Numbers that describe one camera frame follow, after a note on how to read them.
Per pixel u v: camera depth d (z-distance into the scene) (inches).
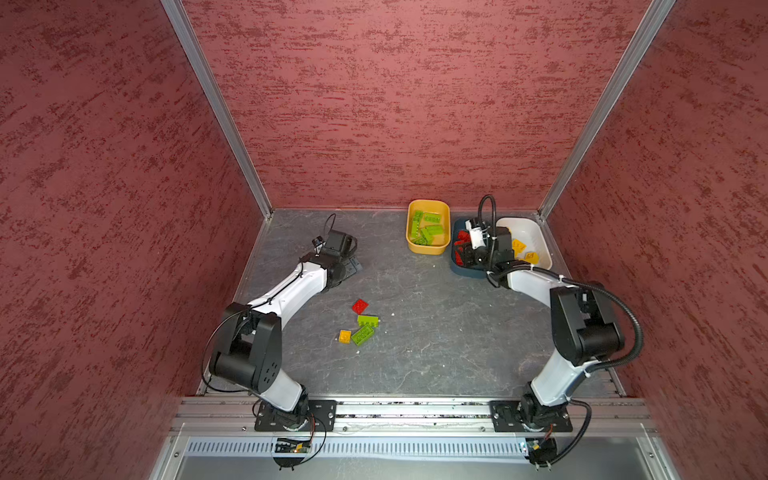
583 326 19.2
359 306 36.3
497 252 29.7
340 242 28.0
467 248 33.7
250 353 17.4
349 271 32.3
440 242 42.4
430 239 43.3
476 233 34.2
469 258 34.2
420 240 43.3
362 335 34.4
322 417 29.1
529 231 43.5
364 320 35.3
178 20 28.4
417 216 45.9
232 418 29.9
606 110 35.3
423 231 43.5
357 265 32.9
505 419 29.0
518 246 42.9
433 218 46.2
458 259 37.1
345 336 34.4
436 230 43.6
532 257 41.8
